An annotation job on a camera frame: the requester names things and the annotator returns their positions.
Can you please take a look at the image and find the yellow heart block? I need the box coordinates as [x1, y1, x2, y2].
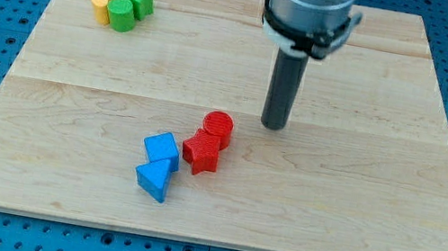
[90, 0, 111, 25]

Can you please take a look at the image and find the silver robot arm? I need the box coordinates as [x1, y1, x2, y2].
[262, 0, 362, 60]

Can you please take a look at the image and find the red star block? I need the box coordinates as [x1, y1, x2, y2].
[182, 129, 220, 175]

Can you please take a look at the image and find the green cylinder block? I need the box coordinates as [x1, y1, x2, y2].
[107, 0, 136, 32]

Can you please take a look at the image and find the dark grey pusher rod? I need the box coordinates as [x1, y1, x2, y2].
[261, 49, 308, 130]

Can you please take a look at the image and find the red cylinder block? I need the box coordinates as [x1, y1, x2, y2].
[202, 111, 234, 150]

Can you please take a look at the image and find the light wooden board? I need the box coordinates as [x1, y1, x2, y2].
[0, 0, 448, 251]

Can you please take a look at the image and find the blue cube block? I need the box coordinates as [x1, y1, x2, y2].
[144, 132, 179, 173]

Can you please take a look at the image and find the blue triangle block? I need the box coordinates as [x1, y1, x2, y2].
[135, 159, 173, 203]

